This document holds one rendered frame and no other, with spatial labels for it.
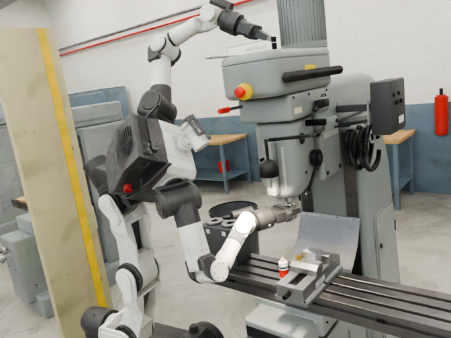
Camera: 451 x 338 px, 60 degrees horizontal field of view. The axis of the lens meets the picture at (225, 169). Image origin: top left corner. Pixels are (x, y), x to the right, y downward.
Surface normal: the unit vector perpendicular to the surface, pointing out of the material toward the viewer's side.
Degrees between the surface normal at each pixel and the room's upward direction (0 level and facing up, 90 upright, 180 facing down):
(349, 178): 90
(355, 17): 90
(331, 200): 90
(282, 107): 90
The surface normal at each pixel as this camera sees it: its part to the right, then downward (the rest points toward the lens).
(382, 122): -0.62, 0.25
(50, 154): 0.77, 0.04
